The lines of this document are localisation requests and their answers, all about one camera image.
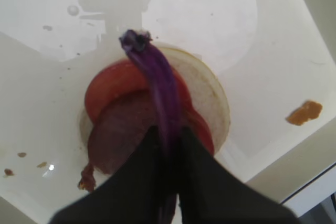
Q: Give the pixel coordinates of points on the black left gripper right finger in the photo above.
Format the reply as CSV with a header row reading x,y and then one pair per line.
x,y
210,194

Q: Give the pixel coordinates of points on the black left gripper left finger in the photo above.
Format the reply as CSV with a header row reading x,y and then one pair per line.
x,y
136,193

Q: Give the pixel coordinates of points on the purple cabbage strip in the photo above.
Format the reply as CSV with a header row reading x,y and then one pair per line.
x,y
159,75

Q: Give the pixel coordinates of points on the meat slice on bun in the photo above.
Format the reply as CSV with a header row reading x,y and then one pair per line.
x,y
119,129

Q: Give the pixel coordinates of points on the tomato slice on bun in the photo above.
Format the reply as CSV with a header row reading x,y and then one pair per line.
x,y
121,78

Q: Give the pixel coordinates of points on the bacon scrap on tray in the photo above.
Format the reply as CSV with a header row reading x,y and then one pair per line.
x,y
87,181

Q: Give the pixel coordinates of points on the bottom bun on tray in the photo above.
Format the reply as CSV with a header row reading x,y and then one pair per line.
x,y
208,96

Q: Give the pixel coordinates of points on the brown food crumb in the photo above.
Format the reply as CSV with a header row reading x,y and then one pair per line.
x,y
309,110

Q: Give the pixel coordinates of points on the white metal tray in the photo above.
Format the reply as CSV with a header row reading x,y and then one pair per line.
x,y
83,80

